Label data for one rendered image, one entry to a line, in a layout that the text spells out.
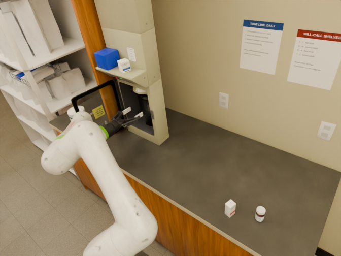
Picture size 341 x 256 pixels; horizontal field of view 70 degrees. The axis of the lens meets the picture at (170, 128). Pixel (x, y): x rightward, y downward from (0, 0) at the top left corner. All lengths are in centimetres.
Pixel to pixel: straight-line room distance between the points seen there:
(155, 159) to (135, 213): 79
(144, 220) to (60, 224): 194
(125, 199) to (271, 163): 101
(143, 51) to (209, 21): 45
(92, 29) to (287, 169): 141
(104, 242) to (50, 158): 38
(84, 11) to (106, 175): 98
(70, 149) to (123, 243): 39
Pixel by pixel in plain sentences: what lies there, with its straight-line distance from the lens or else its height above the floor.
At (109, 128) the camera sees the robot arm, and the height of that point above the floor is 121.
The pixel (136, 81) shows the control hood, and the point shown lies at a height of 148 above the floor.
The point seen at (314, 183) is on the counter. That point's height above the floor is 94.
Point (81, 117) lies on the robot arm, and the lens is 140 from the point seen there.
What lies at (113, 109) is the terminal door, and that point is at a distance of 174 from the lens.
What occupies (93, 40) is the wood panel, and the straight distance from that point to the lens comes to 161.
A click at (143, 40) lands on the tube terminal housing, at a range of 136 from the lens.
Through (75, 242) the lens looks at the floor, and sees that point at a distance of 259.
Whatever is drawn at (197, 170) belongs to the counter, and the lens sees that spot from 153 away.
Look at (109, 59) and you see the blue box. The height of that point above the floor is 157.
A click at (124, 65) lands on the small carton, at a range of 141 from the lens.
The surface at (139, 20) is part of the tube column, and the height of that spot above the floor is 177.
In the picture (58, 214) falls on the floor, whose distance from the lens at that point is 285.
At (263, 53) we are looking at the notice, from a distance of 148.
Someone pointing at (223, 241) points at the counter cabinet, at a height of 78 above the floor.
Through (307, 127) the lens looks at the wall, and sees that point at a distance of 161.
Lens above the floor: 209
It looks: 38 degrees down
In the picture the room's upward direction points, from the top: 7 degrees counter-clockwise
